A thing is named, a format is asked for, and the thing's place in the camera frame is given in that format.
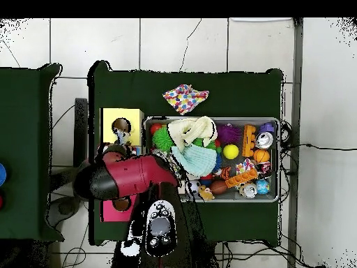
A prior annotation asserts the orange plastic toy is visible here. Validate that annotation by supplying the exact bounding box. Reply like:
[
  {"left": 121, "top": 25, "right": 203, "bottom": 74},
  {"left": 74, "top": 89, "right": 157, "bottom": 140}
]
[{"left": 224, "top": 169, "right": 259, "bottom": 189}]

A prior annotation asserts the wooden box with three holes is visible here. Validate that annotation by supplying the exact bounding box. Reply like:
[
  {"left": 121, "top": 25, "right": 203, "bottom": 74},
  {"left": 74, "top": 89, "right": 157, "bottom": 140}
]
[{"left": 99, "top": 107, "right": 145, "bottom": 223}]

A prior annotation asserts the small orange basketball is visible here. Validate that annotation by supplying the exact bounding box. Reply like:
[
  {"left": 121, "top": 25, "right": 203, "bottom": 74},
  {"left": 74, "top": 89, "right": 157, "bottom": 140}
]
[{"left": 253, "top": 148, "right": 271, "bottom": 164}]

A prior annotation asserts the small brown football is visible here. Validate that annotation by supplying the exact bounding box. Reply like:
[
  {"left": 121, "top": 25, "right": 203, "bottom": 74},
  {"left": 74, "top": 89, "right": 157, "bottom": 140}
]
[{"left": 209, "top": 179, "right": 229, "bottom": 195}]

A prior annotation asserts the orange long plastic block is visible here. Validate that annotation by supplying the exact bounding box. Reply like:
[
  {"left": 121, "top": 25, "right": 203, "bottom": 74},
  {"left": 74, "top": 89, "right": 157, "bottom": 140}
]
[{"left": 242, "top": 124, "right": 257, "bottom": 158}]

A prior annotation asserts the silver soda can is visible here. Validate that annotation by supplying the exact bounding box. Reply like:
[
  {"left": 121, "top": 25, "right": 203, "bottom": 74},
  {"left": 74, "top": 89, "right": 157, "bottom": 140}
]
[{"left": 255, "top": 132, "right": 274, "bottom": 150}]

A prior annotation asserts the side table with green cloth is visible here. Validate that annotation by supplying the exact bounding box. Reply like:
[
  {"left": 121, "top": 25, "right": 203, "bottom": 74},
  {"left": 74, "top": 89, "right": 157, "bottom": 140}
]
[{"left": 0, "top": 62, "right": 63, "bottom": 242}]

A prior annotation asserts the clear plastic water bottle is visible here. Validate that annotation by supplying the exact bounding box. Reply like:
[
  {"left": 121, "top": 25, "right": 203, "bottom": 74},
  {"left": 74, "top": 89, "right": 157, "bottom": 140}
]
[{"left": 114, "top": 127, "right": 131, "bottom": 147}]

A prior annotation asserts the polka dot cloth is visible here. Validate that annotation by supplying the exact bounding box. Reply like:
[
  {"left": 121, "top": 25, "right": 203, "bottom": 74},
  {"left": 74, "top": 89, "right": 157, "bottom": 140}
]
[{"left": 162, "top": 83, "right": 210, "bottom": 117}]

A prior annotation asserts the yellow ball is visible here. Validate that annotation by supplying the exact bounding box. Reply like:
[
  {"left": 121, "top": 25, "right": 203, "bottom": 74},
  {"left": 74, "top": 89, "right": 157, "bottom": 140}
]
[{"left": 222, "top": 144, "right": 240, "bottom": 161}]

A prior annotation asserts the mint green cloth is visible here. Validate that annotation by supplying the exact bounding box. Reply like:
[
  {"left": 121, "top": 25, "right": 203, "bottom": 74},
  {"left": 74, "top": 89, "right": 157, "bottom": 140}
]
[{"left": 172, "top": 144, "right": 218, "bottom": 177}]

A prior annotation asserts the blue round object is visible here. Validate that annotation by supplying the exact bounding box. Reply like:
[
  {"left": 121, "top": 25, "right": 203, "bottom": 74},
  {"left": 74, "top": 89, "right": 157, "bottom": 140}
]
[{"left": 0, "top": 161, "right": 8, "bottom": 188}]

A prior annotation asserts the dark green tablecloth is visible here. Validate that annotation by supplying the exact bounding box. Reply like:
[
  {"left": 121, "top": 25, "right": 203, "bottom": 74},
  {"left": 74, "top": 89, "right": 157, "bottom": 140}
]
[{"left": 88, "top": 60, "right": 285, "bottom": 246}]

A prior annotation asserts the black upright panel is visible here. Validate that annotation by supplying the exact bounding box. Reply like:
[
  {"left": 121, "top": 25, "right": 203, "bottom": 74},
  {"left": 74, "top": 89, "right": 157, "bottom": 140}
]
[{"left": 74, "top": 98, "right": 89, "bottom": 168}]

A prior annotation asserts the purple spiky ball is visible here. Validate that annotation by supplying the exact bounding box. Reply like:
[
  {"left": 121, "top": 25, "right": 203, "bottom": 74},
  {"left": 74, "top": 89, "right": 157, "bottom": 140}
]
[{"left": 217, "top": 124, "right": 242, "bottom": 146}]

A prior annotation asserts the green spiky ball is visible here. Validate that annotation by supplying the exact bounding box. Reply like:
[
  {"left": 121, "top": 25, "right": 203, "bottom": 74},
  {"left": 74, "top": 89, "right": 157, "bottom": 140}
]
[{"left": 153, "top": 127, "right": 172, "bottom": 151}]

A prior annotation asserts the cream cloth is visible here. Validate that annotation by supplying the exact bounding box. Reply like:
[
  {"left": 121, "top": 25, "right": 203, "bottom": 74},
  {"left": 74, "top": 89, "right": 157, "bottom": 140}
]
[{"left": 167, "top": 116, "right": 218, "bottom": 153}]

